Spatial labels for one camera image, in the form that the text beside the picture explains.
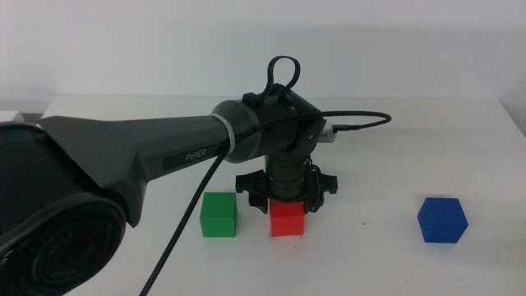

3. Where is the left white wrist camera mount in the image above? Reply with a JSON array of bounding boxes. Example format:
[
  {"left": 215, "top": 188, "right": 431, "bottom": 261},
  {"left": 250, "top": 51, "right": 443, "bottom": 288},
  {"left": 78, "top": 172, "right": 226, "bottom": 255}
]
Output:
[{"left": 320, "top": 120, "right": 339, "bottom": 144}]

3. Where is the white cable tie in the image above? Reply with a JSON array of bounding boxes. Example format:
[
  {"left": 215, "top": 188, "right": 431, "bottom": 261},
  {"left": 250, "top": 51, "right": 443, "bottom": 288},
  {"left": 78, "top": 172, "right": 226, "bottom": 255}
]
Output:
[{"left": 211, "top": 113, "right": 238, "bottom": 154}]

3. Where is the thin black coiled cable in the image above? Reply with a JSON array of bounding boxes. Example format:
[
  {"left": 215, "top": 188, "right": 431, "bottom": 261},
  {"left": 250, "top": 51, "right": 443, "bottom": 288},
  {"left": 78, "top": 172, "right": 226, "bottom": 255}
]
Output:
[{"left": 303, "top": 163, "right": 326, "bottom": 214}]

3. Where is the red cube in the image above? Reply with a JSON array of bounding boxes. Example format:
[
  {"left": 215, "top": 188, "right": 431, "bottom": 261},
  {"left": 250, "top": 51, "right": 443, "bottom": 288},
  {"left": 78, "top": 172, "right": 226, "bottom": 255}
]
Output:
[{"left": 269, "top": 199, "right": 306, "bottom": 238}]

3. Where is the black braided cable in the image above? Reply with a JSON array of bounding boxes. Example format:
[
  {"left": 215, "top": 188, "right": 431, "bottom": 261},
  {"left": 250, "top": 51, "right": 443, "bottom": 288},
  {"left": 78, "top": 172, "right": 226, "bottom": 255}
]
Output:
[{"left": 138, "top": 55, "right": 392, "bottom": 296}]

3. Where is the green cube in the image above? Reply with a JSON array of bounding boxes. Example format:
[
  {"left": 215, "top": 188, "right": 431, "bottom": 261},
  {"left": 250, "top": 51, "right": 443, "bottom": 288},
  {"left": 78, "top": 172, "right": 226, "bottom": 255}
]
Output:
[{"left": 199, "top": 191, "right": 238, "bottom": 238}]

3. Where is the blue cube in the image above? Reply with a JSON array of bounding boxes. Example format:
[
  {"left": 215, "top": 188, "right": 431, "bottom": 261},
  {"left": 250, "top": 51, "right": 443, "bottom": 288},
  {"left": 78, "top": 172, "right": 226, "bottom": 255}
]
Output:
[{"left": 417, "top": 197, "right": 470, "bottom": 244}]

